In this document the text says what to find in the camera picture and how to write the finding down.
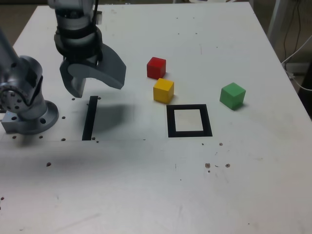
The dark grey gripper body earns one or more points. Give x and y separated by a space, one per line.
81 59

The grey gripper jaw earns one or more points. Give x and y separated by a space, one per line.
73 85
109 73

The red cube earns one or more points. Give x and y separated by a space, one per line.
156 68

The yellow cube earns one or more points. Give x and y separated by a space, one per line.
162 91

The green cube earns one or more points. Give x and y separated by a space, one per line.
232 96

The black tape square outline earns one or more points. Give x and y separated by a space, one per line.
171 122

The black tape strip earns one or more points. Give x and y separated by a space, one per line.
89 117

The white metal post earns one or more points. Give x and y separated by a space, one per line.
275 19

